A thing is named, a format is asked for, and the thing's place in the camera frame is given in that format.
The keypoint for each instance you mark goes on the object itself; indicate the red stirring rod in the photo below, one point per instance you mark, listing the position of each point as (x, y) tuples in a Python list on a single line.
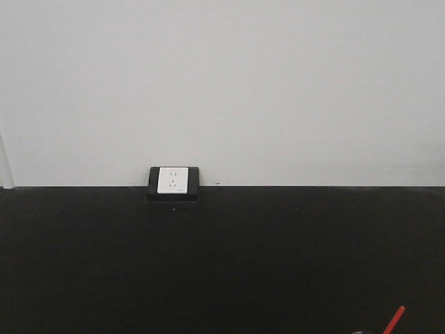
[(394, 320)]

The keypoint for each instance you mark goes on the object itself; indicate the black socket housing box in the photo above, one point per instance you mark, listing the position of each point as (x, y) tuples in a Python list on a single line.
[(191, 195)]

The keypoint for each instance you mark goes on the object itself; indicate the white wall power socket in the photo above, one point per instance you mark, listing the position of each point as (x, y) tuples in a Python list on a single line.
[(172, 180)]

